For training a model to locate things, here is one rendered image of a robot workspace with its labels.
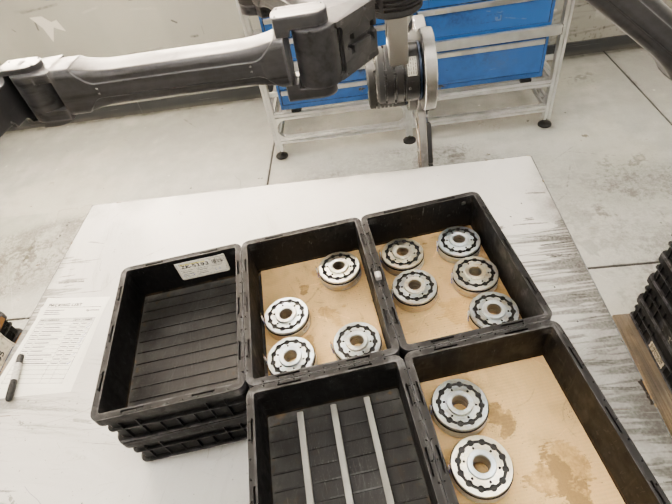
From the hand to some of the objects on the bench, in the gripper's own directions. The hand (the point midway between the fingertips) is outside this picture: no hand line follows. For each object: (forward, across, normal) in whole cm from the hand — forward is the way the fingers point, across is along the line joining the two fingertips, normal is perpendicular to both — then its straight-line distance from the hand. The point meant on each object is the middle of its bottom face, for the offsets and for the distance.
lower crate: (-23, -75, +2) cm, 79 cm away
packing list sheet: (+25, -76, -10) cm, 80 cm away
